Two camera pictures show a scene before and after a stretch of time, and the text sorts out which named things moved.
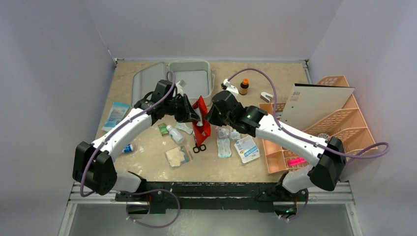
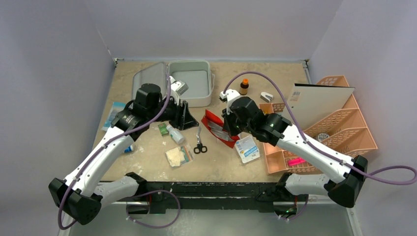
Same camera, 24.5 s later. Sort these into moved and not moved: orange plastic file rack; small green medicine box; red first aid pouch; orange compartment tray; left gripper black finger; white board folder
Moved: red first aid pouch; left gripper black finger
Not moved: white board folder; orange compartment tray; orange plastic file rack; small green medicine box
